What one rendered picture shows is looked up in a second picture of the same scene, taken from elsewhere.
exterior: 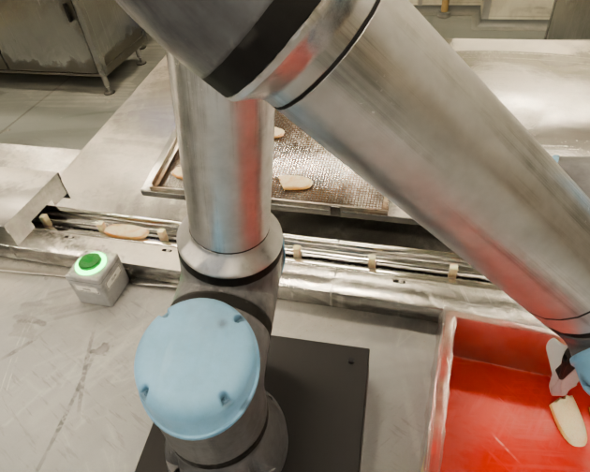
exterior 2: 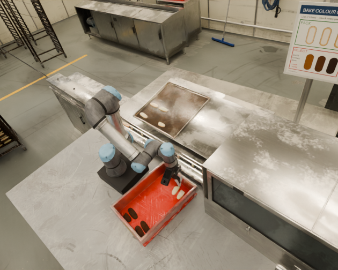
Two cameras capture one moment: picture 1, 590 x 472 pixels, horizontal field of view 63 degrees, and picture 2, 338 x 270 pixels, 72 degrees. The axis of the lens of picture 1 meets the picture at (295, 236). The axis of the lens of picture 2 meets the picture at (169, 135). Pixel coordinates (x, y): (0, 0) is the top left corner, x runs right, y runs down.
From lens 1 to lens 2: 1.19 m
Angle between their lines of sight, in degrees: 23
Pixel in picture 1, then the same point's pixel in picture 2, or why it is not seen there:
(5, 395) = (93, 149)
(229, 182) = not seen: hidden behind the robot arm
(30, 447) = (93, 159)
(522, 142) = (117, 139)
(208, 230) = not seen: hidden behind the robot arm
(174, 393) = (101, 154)
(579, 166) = (152, 142)
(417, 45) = (105, 129)
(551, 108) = (230, 124)
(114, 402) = not seen: hidden behind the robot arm
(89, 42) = (164, 46)
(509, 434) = (163, 188)
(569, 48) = (252, 107)
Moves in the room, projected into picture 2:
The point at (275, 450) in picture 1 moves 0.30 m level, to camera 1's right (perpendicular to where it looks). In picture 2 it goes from (119, 171) to (156, 182)
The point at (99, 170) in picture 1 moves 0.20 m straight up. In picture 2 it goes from (130, 105) to (125, 89)
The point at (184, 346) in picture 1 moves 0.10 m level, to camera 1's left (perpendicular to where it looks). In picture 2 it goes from (105, 149) to (93, 145)
